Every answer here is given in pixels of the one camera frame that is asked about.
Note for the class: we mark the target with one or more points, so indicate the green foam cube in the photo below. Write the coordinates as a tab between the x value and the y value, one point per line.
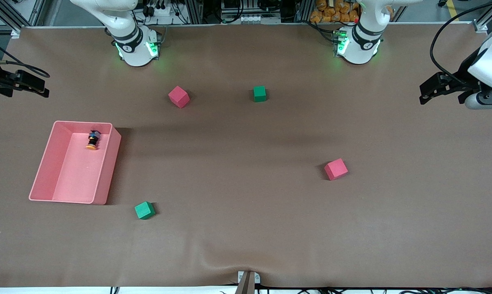
259	94
144	210

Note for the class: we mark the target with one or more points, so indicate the brown table mat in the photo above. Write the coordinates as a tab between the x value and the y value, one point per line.
246	228

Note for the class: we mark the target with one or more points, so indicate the pink plastic bin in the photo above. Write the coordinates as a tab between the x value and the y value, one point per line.
76	171

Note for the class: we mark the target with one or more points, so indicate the orange capped black push button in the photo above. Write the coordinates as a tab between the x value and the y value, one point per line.
92	141

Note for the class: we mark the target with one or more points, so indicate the aluminium frame profile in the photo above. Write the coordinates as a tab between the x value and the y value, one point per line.
488	18
7	16

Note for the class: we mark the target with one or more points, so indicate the silver camera pole bracket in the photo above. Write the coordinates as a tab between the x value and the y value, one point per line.
248	279

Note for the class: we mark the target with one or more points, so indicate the orange objects heap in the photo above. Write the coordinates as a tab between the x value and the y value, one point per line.
335	12

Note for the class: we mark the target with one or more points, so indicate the black electronics rack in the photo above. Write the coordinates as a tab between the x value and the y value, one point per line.
250	10

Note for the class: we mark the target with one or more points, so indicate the white power strip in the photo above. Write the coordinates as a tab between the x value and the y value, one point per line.
160	10

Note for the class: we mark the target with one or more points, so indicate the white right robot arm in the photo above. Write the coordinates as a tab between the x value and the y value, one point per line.
131	53

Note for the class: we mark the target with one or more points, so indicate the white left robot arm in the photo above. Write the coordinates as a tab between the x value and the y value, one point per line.
360	49

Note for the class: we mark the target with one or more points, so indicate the pink foam cube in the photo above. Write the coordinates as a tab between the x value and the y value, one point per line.
335	169
178	97

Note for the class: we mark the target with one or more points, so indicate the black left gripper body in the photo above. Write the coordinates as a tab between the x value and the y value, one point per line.
464	72

